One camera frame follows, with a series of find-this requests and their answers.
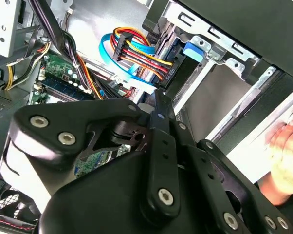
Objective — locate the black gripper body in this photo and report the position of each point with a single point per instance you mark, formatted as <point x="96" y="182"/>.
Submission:
<point x="100" y="207"/>

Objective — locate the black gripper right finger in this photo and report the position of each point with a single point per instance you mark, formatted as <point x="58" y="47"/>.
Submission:
<point x="196" y="152"/>

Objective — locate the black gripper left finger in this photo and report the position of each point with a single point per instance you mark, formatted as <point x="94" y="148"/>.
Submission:
<point x="51" y="114"/>

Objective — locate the hard disk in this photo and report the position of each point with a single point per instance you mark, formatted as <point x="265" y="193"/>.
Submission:
<point x="217" y="97"/>

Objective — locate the person hand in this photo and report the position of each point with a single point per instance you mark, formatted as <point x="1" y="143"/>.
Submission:
<point x="290" y="158"/>

